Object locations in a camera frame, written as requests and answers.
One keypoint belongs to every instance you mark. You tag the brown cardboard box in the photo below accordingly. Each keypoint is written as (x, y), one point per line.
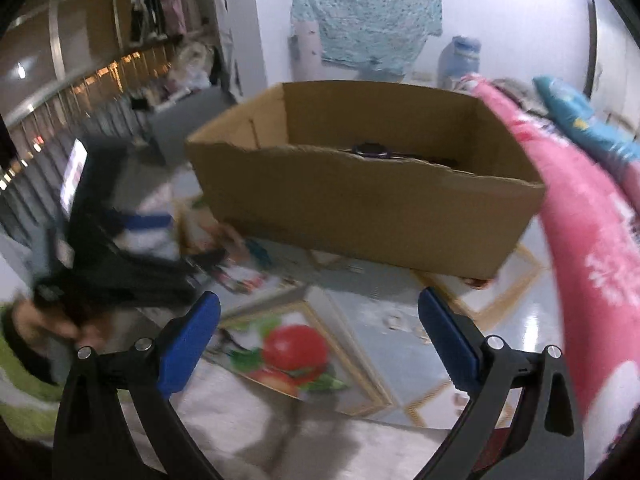
(360, 210)

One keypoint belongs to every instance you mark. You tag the white tall cylinder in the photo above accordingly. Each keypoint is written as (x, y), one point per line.
(305, 55)

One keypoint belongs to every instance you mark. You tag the person's left hand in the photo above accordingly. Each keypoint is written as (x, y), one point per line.
(40, 322)

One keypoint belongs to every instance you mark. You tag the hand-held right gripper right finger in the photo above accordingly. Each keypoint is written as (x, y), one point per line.
(450, 345)

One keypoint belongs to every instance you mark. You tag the teal patterned wall cloth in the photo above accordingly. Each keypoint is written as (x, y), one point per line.
(365, 15)

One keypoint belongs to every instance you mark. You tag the grey bin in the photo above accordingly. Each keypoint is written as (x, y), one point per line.
(185, 120)

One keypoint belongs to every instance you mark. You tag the blue printed quilt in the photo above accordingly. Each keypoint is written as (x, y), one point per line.
(585, 115)

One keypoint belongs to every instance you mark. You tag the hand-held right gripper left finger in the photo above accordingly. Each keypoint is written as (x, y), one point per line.
(187, 345)

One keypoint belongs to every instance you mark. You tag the plastic bag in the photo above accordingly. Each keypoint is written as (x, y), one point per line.
(192, 67)

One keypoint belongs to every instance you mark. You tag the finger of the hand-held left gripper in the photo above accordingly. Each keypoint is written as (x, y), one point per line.
(205, 260)

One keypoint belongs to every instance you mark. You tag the black wrist watch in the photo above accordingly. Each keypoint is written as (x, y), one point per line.
(372, 150)

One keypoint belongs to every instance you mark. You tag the pink hanging garment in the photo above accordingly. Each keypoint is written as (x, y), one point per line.
(179, 7)

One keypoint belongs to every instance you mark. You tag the black hanging bag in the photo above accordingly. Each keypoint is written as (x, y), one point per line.
(149, 12)

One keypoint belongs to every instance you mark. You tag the pink floral bed blanket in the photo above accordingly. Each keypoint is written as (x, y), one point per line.
(590, 240)

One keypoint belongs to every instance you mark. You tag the water dispenser bottle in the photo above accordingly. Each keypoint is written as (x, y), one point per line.
(459, 60)

